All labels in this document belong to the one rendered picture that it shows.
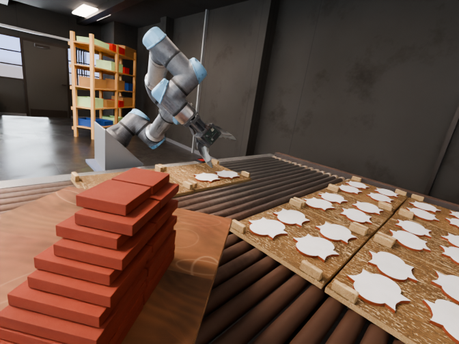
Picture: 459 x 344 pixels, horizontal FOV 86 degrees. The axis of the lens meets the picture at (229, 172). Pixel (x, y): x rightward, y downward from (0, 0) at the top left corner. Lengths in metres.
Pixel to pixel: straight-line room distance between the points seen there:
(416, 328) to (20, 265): 0.79
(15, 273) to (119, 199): 0.26
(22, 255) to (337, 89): 3.60
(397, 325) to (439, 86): 2.93
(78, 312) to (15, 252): 0.29
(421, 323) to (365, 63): 3.21
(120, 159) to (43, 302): 1.21
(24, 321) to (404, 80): 3.49
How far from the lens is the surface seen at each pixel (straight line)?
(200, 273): 0.50
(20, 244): 0.62
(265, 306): 0.64
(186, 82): 0.88
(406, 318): 0.77
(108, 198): 0.34
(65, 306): 0.35
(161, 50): 0.90
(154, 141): 1.57
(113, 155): 1.50
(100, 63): 7.40
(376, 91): 3.57
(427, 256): 1.13
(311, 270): 0.74
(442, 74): 3.45
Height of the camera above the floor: 1.36
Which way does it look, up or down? 17 degrees down
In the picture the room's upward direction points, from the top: 8 degrees clockwise
